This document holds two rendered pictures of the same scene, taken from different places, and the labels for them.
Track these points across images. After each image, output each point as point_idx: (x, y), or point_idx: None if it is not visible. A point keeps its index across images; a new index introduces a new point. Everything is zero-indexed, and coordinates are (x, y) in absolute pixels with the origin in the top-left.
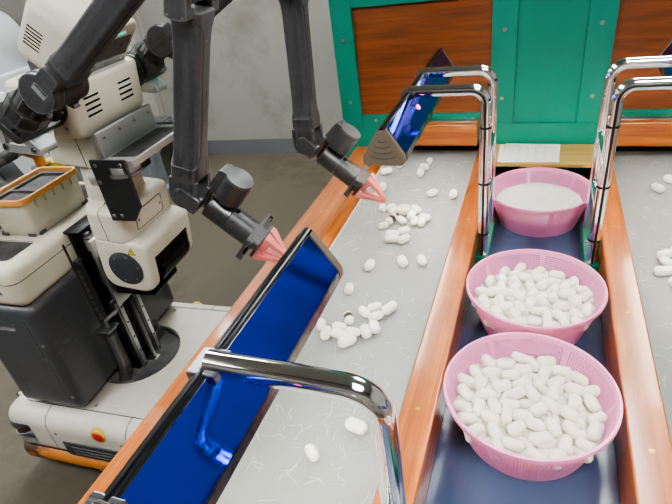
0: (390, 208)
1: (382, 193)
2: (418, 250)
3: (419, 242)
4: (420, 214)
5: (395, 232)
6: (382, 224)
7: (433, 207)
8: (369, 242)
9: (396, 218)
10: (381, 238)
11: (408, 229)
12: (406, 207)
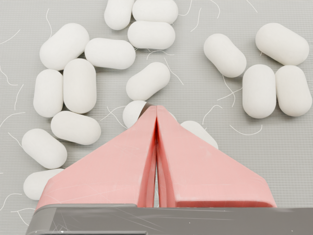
0: (61, 145)
1: (159, 116)
2: (310, 0)
3: (264, 6)
4: (118, 15)
5: (270, 71)
6: (209, 140)
7: (28, 5)
8: (304, 170)
9: (144, 101)
10: (267, 133)
11: (227, 37)
12: (73, 72)
